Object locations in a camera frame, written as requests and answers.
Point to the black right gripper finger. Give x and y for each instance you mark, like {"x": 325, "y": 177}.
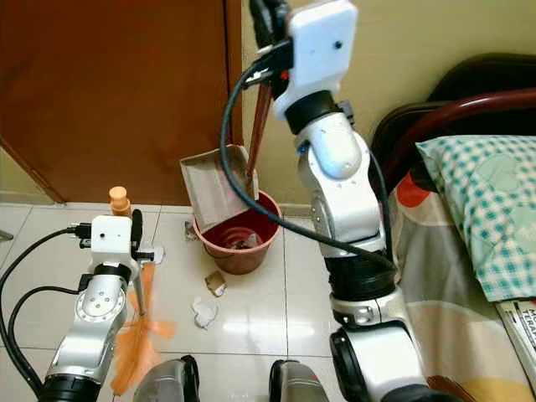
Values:
{"x": 261, "y": 21}
{"x": 281, "y": 21}

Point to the orange broom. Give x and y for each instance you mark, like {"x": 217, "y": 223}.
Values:
{"x": 146, "y": 352}

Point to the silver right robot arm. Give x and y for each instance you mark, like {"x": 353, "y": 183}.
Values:
{"x": 352, "y": 209}

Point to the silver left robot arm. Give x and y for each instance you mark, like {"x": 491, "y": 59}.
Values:
{"x": 92, "y": 322}

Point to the small grey paper scrap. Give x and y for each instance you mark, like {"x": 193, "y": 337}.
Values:
{"x": 190, "y": 231}

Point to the brown cardboard scrap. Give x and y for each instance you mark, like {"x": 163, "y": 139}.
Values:
{"x": 215, "y": 283}

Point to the white crumpled paper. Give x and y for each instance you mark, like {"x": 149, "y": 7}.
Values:
{"x": 204, "y": 314}

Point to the grey crumpled rubbish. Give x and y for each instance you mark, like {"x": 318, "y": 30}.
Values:
{"x": 247, "y": 241}

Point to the red plastic bucket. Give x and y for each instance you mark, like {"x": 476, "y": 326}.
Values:
{"x": 260, "y": 243}

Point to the brown wooden door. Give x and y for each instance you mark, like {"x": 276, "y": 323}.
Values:
{"x": 109, "y": 84}

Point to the robot left leg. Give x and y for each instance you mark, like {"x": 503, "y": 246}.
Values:
{"x": 167, "y": 381}

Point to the robot leg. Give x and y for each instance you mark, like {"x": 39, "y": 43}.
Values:
{"x": 167, "y": 381}
{"x": 306, "y": 385}

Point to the black bed headboard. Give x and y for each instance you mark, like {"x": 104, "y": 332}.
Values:
{"x": 486, "y": 74}

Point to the robot right leg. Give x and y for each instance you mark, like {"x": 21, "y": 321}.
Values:
{"x": 306, "y": 385}

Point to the green checkered pillow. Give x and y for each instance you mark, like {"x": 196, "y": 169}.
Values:
{"x": 486, "y": 201}

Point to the beige patterned bedsheet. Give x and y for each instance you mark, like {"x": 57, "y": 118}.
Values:
{"x": 444, "y": 293}

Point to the white printed box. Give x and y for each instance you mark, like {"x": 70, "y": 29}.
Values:
{"x": 521, "y": 335}

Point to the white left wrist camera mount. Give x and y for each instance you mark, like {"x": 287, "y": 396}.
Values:
{"x": 110, "y": 239}

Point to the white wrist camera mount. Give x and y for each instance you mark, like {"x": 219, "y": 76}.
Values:
{"x": 318, "y": 42}
{"x": 110, "y": 239}

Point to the brown wooden door frame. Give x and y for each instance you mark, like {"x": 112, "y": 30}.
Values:
{"x": 233, "y": 67}

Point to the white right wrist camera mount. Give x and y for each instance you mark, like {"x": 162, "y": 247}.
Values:
{"x": 318, "y": 42}

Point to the dark red bed rail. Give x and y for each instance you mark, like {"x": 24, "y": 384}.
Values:
{"x": 469, "y": 105}

